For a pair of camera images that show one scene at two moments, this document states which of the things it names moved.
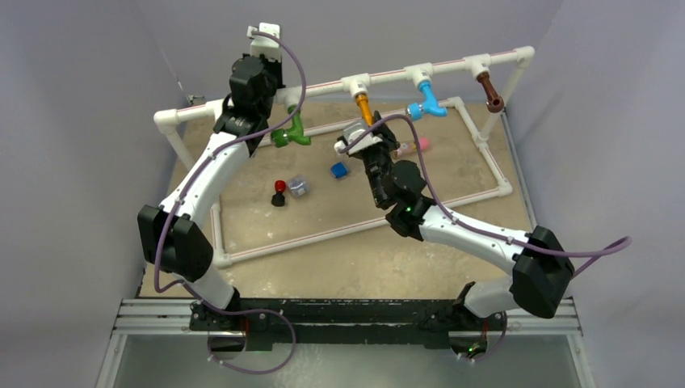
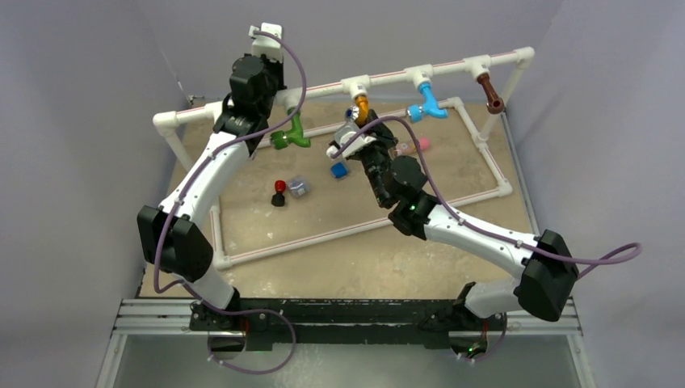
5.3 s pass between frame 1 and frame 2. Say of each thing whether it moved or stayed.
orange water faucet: moved
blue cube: stayed
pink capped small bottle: stayed
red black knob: stayed
